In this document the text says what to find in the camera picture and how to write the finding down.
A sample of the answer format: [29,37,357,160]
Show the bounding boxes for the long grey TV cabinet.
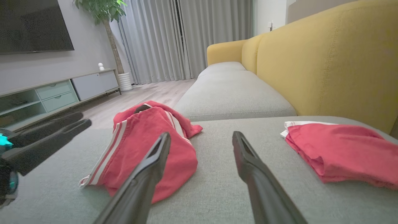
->
[0,68,122,131]

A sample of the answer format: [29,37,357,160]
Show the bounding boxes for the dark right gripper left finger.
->
[93,132,172,224]

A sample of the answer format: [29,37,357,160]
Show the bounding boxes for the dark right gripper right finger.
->
[232,131,308,224]

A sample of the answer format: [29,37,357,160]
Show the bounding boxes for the red jersey with number 23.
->
[79,100,203,204]

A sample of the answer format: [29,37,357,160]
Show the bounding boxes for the green indoor tree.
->
[73,0,128,75]

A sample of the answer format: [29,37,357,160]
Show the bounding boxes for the red shorts with white trim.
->
[280,121,398,190]

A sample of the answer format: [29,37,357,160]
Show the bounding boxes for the grey pleated curtain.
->
[177,0,254,80]
[110,0,187,85]

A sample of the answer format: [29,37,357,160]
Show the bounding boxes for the large grey sofa seat cushion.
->
[0,116,398,224]

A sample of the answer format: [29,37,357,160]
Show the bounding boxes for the small grey sofa seat cushion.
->
[174,62,297,122]

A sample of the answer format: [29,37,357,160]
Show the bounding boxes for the black flat television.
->
[0,0,75,56]

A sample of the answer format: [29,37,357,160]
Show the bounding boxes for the white ribbed plant pot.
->
[118,72,133,92]

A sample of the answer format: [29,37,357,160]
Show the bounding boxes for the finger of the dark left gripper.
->
[1,119,92,176]
[9,112,84,148]

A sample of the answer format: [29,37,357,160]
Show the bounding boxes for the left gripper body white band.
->
[0,157,20,209]

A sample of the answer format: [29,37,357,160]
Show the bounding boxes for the yellow sofa backrest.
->
[207,0,398,139]

